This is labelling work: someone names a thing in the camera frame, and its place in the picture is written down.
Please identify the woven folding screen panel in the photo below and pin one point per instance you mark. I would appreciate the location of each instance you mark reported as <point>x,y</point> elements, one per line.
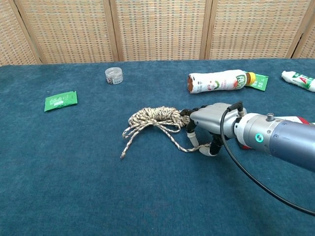
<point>69,29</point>
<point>308,46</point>
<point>253,29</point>
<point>160,29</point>
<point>12,39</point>

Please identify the green foil sachet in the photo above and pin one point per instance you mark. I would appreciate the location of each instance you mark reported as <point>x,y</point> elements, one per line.
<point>60,100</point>
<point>261,83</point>

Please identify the red label juice bottle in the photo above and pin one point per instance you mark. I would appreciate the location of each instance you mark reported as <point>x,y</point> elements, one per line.
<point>304,121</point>

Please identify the blue carpet table cover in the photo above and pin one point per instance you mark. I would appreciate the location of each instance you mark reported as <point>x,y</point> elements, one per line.
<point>73,172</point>

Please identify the small clear plastic jar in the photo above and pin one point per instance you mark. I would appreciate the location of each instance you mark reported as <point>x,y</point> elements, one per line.
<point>114,76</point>

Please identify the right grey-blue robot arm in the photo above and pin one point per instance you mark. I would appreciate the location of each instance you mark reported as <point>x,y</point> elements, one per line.
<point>283,137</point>

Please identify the small white yogurt bottle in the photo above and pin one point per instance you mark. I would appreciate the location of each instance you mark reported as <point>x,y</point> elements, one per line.
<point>297,78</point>

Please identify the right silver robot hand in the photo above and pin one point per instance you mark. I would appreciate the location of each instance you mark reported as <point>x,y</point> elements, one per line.
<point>211,118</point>

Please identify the white bottle with orange cap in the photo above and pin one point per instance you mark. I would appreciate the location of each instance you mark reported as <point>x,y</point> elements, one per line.
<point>216,82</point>

